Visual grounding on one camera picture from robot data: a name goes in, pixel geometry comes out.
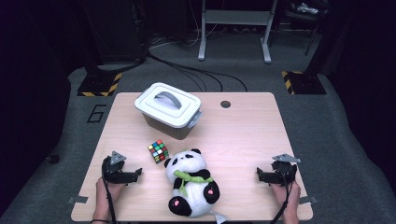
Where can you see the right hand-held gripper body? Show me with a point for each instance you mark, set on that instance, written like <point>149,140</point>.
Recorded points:
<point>283,174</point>

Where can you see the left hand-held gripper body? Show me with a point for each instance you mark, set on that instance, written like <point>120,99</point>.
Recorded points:
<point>115,174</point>

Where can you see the multicoloured puzzle cube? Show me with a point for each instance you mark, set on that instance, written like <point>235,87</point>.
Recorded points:
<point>158,151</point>

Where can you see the translucent grey storage box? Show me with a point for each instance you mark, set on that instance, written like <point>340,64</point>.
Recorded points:
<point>165,129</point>

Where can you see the panda plush toy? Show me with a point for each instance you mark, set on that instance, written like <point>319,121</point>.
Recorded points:
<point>191,186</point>

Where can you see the white storage box lid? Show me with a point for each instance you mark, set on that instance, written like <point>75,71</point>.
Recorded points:
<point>162,112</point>

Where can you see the person's left hand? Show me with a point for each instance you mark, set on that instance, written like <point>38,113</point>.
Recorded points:
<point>104,196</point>

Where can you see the person's right hand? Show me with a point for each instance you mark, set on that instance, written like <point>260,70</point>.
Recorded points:
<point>291,199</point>

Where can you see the grey tape piece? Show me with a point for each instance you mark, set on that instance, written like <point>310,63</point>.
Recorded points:
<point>77,199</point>
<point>308,200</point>

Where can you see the black wristband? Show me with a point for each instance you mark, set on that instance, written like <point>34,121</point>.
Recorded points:
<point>99,221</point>

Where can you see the hazard-striped stand base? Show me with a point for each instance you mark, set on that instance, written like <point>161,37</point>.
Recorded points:
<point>306,84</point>
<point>98,85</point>

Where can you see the black equipment cabinet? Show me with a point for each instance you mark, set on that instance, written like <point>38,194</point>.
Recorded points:
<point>115,28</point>

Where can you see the white metal stand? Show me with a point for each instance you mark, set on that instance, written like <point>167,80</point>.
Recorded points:
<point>236,17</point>

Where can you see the dark chair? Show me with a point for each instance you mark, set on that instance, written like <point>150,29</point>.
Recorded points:
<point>306,18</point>

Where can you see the white crumpled cloth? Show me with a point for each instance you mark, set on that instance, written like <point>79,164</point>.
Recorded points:
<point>306,8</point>

